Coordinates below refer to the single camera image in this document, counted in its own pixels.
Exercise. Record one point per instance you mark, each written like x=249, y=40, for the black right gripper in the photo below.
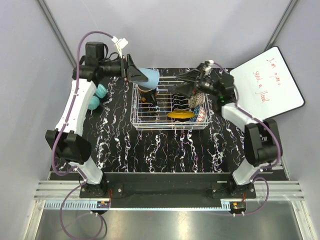
x=192, y=75

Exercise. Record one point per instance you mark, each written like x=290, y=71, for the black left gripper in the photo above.
x=129, y=71

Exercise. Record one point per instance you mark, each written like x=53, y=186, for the light blue cup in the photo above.
x=153, y=78

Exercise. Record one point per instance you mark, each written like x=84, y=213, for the blue triangle patterned bowl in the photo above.
x=200, y=115

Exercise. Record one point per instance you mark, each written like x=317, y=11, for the red interior mug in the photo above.
x=147, y=95

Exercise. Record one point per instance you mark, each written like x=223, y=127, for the yellow patterned plate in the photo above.
x=180, y=114

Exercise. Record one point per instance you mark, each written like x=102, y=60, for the white wire dish rack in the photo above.
x=146, y=117

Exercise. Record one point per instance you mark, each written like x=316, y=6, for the black floral square plate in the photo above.
x=170, y=88

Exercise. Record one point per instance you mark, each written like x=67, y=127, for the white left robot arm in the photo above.
x=66, y=140

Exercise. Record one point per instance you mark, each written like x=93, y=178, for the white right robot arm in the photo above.
x=262, y=144

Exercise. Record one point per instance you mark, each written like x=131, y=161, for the brown patterned bowl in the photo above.
x=196, y=100

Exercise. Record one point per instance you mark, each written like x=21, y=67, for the teal cat-ear headphones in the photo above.
x=100, y=93

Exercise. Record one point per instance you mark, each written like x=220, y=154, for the white dry-erase board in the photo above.
x=266, y=85

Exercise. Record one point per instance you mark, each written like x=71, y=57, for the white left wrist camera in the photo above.
x=119, y=44

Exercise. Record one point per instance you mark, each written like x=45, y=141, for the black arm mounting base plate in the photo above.
x=164, y=190

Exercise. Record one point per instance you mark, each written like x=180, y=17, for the aluminium front rail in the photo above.
x=65, y=194

